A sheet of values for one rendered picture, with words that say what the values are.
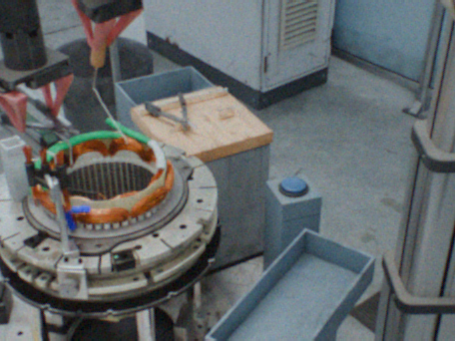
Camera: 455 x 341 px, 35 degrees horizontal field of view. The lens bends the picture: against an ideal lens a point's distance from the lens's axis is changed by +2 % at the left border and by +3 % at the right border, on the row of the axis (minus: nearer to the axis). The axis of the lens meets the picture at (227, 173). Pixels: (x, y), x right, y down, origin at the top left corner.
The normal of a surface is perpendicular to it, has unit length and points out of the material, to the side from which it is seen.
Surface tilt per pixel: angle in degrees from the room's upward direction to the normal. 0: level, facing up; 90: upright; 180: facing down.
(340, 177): 0
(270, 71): 90
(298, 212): 90
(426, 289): 90
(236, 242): 90
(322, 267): 0
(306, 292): 0
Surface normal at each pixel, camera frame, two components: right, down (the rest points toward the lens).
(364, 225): 0.00, -0.83
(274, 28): 0.63, 0.44
